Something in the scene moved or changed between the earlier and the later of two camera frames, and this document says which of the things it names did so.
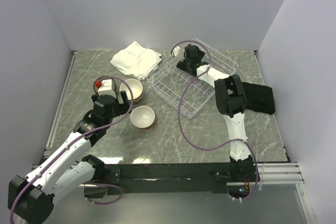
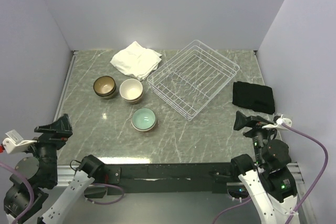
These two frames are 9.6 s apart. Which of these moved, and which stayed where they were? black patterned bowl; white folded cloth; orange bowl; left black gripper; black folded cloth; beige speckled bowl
Moved: orange bowl; left black gripper
Stayed: black folded cloth; black patterned bowl; beige speckled bowl; white folded cloth
